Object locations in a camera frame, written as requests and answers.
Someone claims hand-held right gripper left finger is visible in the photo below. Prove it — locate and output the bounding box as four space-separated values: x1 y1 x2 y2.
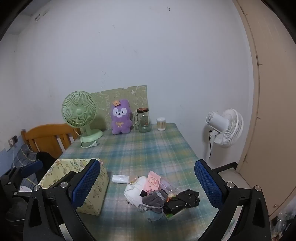
23 158 101 241

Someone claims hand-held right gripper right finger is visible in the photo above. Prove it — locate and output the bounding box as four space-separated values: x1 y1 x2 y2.
194 159 271 241

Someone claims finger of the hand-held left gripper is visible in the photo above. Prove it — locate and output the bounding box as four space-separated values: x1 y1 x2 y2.
18 160 44 179

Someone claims cartoon print storage box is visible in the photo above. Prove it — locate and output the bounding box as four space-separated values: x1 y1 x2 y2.
38 158 110 216

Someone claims black plastic bag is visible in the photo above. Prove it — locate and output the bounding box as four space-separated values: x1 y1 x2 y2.
163 189 200 215

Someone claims white plastic bag roll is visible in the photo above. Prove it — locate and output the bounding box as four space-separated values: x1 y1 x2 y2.
112 174 130 184

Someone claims white cloth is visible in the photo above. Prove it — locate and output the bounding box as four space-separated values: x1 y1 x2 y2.
124 176 149 206

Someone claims pink card clear packet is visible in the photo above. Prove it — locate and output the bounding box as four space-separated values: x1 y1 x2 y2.
146 171 181 196

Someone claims gray sock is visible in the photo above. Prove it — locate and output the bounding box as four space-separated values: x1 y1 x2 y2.
138 189 169 214

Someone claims plaid bedding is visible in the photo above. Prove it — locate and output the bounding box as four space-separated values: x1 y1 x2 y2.
10 144 41 167

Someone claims black jacket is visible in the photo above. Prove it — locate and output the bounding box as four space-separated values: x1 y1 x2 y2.
36 152 61 176

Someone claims green desk fan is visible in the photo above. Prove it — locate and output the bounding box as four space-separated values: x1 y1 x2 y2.
61 91 103 143

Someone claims purple plush toy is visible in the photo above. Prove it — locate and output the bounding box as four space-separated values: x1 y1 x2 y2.
111 99 133 135

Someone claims glass mug jar with lid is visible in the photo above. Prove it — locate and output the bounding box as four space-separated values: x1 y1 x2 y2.
134 108 151 133

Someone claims clear plastic bag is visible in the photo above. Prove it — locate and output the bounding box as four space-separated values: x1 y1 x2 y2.
270 204 296 241

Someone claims green printed cardboard sheet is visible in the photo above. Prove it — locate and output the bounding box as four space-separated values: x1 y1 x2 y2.
90 85 147 130

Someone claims black metal frame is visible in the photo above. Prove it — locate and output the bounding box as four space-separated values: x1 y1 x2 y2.
211 162 237 173

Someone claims green fan power cable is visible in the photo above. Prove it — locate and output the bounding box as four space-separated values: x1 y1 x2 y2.
80 136 100 149

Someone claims white wall fan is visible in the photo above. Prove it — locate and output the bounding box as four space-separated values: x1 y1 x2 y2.
205 108 244 148

